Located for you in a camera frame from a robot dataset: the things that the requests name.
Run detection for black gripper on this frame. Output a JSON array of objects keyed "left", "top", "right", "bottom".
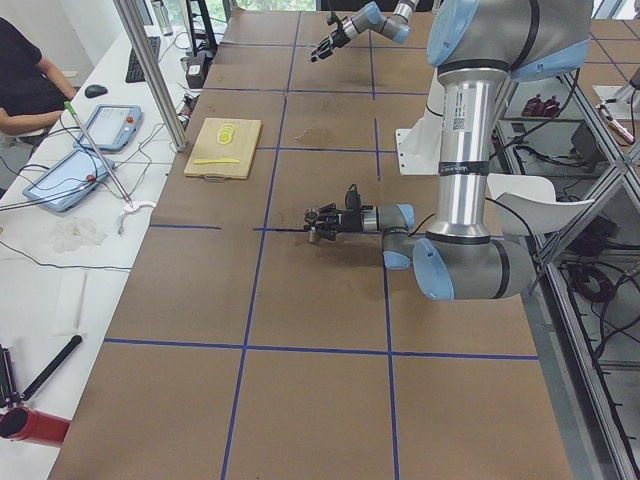
[
  {"left": 310, "top": 24, "right": 353, "bottom": 63},
  {"left": 304, "top": 203, "right": 364, "bottom": 242}
]

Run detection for steel jigger measuring cup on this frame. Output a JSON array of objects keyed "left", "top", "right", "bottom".
[{"left": 303, "top": 209, "right": 319, "bottom": 244}]

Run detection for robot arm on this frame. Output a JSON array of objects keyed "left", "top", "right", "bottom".
[
  {"left": 304, "top": 1, "right": 593, "bottom": 301},
  {"left": 310, "top": 0, "right": 418, "bottom": 63}
]

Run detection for yellow plastic knife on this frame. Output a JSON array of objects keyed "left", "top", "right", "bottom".
[{"left": 193, "top": 157, "right": 240, "bottom": 165}]

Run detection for bamboo cutting board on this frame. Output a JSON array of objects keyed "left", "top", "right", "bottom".
[{"left": 184, "top": 118, "right": 262, "bottom": 180}]

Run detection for white plastic chair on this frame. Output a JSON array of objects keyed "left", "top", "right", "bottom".
[{"left": 487, "top": 173, "right": 594, "bottom": 234}]

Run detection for black keyboard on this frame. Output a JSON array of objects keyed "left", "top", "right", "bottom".
[{"left": 124, "top": 35, "right": 162, "bottom": 84}]

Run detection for far teach pendant tablet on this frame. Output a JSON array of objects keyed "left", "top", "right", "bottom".
[{"left": 85, "top": 104, "right": 142, "bottom": 152}]

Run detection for teach pendant tablet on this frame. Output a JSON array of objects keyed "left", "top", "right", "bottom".
[
  {"left": 23, "top": 149, "right": 108, "bottom": 213},
  {"left": 85, "top": 104, "right": 142, "bottom": 152}
]

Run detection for black computer mouse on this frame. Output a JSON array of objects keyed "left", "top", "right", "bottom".
[{"left": 84, "top": 84, "right": 108, "bottom": 99}]

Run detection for near teach pendant tablet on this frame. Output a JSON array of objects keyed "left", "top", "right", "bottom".
[{"left": 23, "top": 149, "right": 108, "bottom": 213}]

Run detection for seated person black shirt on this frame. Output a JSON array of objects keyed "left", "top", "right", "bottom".
[{"left": 1, "top": 19, "right": 77, "bottom": 137}]

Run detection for red cylinder bottle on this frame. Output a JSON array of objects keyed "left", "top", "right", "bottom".
[{"left": 1, "top": 407, "right": 70, "bottom": 447}]

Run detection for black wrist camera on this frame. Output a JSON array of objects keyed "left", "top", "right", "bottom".
[{"left": 345, "top": 184, "right": 362, "bottom": 211}]

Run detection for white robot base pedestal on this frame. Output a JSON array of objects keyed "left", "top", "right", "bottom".
[{"left": 395, "top": 80, "right": 445, "bottom": 175}]

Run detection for aluminium frame post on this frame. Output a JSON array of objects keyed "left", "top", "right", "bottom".
[{"left": 113, "top": 0, "right": 186, "bottom": 152}]

